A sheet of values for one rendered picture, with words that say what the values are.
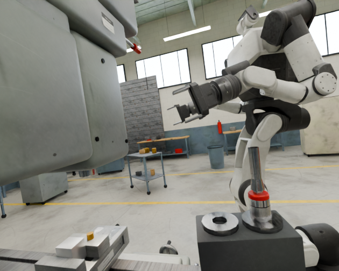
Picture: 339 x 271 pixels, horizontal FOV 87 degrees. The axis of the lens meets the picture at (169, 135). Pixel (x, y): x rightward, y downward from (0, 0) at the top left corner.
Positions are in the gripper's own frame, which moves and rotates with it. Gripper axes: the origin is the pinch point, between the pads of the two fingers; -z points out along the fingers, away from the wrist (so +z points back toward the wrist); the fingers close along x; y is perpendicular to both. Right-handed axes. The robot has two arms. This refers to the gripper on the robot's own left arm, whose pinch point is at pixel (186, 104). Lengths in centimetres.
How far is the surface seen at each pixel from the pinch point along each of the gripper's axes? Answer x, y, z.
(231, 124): -48, -651, 334
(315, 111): -91, -377, 435
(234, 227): -33.4, 17.9, -6.3
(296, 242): -39.0, 23.0, 3.2
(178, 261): -54, -14, -24
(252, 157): -20.3, 18.8, 4.1
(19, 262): -31, -23, -83
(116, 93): 9.4, 7.1, -20.0
